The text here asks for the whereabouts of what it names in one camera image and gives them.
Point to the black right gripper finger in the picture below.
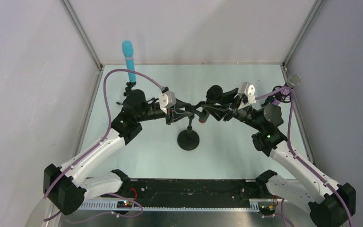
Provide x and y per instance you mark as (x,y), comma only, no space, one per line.
(219,112)
(227,97)

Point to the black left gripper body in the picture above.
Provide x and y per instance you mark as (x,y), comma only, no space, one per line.
(169,114)

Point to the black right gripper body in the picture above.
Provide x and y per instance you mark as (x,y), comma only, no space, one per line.
(231,110)

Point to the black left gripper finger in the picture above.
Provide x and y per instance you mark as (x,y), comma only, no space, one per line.
(176,116)
(187,106)

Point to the black microphone orange tip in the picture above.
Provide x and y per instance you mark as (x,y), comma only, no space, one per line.
(213,95)

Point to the black round-base microphone stand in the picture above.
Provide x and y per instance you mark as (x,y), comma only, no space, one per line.
(188,139)

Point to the black shock-mount tripod stand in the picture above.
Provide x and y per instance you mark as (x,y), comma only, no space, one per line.
(283,96)

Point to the small black tripod microphone stand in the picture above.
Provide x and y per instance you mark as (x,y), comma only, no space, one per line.
(131,99)

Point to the purple glitter microphone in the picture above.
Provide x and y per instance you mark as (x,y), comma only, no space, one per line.
(293,81)

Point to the blue microphone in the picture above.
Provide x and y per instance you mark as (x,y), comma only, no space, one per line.
(128,53)

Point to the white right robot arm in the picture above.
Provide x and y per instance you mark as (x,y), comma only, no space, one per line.
(329,203)

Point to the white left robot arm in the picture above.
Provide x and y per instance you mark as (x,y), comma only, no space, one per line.
(67,186)

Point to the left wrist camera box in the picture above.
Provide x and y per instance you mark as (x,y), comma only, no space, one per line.
(166,100)

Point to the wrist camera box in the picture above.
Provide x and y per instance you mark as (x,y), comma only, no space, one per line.
(166,100)
(246,92)

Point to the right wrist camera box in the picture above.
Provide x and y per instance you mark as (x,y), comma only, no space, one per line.
(246,92)

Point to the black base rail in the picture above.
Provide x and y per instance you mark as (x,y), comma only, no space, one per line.
(182,193)

